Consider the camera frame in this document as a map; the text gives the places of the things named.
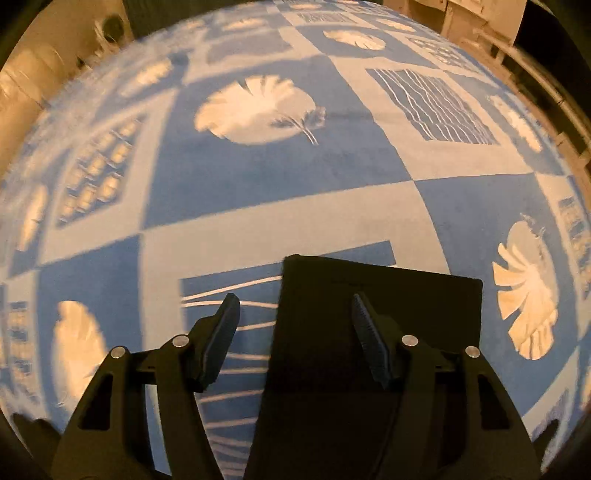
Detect round fan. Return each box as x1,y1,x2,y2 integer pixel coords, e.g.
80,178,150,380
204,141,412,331
102,13,124,40

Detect cream furniture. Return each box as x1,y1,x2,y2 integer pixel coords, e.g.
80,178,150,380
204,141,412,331
383,0,529,49

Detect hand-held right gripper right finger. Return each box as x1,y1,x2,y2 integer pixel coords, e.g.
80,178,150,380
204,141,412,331
351,292,542,480

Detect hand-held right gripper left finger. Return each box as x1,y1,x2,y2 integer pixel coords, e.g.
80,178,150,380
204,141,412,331
51,292,242,480

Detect black pants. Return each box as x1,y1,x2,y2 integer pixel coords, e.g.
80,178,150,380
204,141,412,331
244,255,484,480

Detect blue printed blanket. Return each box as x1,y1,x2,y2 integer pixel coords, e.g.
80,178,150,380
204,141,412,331
0,0,589,476

